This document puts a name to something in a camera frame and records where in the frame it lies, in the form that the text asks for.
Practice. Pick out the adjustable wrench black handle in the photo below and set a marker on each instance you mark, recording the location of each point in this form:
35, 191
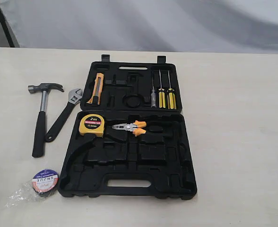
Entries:
75, 97

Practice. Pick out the claw hammer black handle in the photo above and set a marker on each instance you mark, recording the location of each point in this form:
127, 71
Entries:
40, 129

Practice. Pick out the black electrical tape roll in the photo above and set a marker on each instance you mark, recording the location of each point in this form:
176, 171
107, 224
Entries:
41, 186

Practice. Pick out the black plastic tool case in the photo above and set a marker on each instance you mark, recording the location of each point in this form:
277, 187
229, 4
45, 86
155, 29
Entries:
157, 163

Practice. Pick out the clear voltage tester screwdriver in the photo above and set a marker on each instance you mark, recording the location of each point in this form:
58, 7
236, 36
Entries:
153, 94

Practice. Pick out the yellow black screwdriver left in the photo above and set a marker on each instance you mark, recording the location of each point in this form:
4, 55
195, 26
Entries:
161, 92

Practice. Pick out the yellow black screwdriver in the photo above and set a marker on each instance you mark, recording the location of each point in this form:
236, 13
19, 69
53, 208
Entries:
161, 92
171, 95

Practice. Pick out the yellow black screwdriver right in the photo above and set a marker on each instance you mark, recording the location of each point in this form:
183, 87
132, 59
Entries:
171, 95

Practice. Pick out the orange utility knife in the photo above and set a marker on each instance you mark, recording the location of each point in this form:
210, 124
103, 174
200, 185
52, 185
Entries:
98, 86

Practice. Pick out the yellow tape measure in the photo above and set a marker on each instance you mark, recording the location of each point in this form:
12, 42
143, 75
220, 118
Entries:
93, 124

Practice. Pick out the black metal stand pole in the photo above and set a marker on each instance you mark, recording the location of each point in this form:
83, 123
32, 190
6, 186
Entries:
6, 30

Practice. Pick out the orange handled pliers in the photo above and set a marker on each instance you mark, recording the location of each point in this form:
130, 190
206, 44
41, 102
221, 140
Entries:
137, 127

